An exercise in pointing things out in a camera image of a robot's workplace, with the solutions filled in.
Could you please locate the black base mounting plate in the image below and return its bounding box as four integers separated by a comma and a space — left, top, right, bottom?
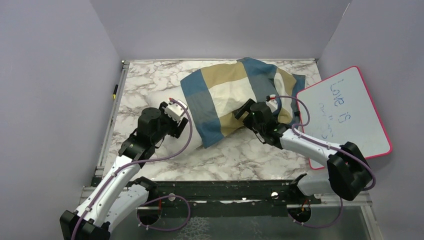
91, 175, 359, 220

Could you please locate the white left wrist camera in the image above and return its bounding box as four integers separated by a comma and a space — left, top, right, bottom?
164, 98, 189, 123

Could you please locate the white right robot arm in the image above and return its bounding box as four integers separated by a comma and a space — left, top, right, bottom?
233, 97, 376, 204

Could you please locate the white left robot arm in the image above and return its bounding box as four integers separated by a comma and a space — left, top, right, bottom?
59, 98, 193, 240

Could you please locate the blue yellow patchwork pillowcase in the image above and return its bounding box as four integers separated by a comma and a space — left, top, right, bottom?
180, 57, 306, 148

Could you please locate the yellow black marker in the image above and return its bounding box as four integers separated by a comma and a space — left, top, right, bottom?
112, 84, 119, 100

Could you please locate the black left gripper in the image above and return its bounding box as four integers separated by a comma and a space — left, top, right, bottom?
152, 102, 189, 144

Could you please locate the aluminium front rail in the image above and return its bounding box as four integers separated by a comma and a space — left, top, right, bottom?
78, 187, 373, 208

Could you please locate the white pillow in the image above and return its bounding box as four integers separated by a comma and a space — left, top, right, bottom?
136, 92, 202, 154

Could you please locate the aluminium table edge rail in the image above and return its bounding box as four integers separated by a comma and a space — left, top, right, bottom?
93, 60, 130, 178

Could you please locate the pink framed whiteboard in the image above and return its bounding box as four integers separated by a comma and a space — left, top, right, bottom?
296, 66, 393, 159

